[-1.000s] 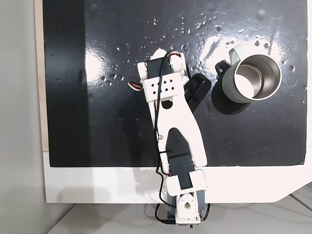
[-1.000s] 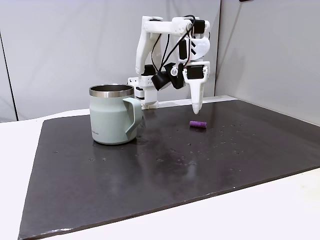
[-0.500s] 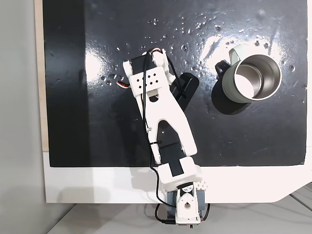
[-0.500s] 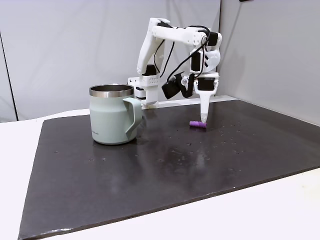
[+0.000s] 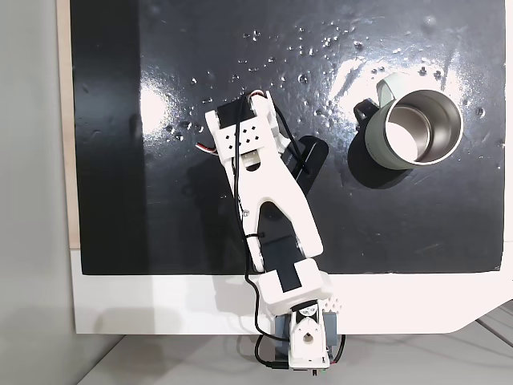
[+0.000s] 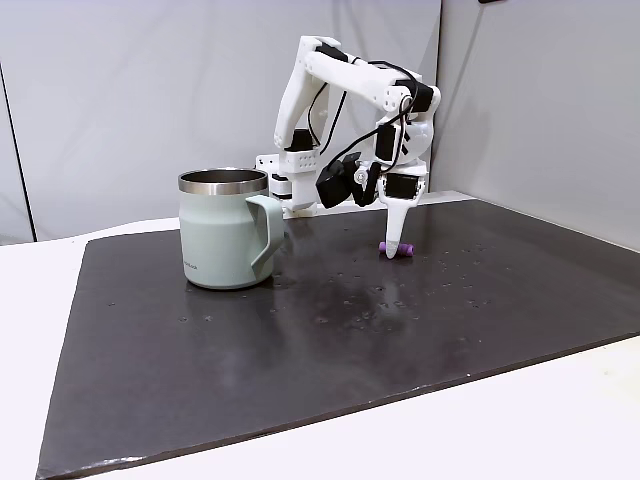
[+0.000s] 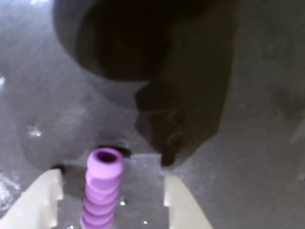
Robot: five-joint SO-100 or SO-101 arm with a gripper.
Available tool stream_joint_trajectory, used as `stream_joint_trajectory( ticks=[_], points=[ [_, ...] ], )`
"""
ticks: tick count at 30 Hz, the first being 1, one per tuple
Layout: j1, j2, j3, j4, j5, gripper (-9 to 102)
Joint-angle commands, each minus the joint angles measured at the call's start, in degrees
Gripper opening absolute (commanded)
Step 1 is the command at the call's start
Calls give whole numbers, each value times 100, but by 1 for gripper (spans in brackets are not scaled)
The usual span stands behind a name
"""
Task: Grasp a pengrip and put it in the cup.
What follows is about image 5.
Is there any mint green steel mug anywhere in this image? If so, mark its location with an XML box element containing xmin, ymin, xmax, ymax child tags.
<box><xmin>362</xmin><ymin>73</ymin><xmax>464</xmax><ymax>170</ymax></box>

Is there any black table mat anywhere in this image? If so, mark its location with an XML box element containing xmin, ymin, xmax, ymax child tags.
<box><xmin>70</xmin><ymin>0</ymin><xmax>505</xmax><ymax>277</ymax></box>

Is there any grey table clamp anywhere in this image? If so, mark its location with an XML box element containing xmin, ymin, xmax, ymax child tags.
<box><xmin>274</xmin><ymin>311</ymin><xmax>340</xmax><ymax>359</ymax></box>

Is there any black oval camera box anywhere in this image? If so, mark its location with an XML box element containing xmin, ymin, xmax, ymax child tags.
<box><xmin>280</xmin><ymin>135</ymin><xmax>330</xmax><ymax>190</ymax></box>

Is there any black camera cable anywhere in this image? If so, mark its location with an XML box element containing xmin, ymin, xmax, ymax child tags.
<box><xmin>234</xmin><ymin>106</ymin><xmax>312</xmax><ymax>372</ymax></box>

